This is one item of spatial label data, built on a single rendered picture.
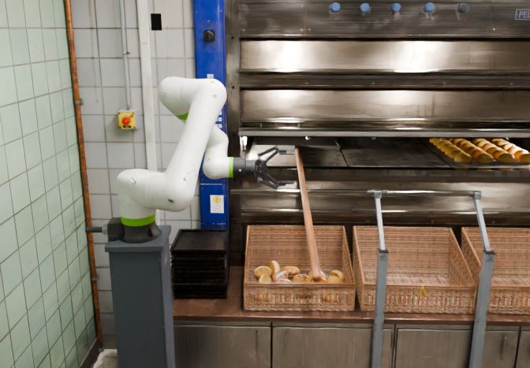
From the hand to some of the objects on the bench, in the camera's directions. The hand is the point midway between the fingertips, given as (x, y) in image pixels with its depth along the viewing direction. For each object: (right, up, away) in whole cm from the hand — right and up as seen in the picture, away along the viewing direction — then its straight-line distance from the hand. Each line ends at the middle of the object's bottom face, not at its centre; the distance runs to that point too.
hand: (291, 168), depth 233 cm
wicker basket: (+125, -66, +44) cm, 148 cm away
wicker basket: (+5, -65, +48) cm, 81 cm away
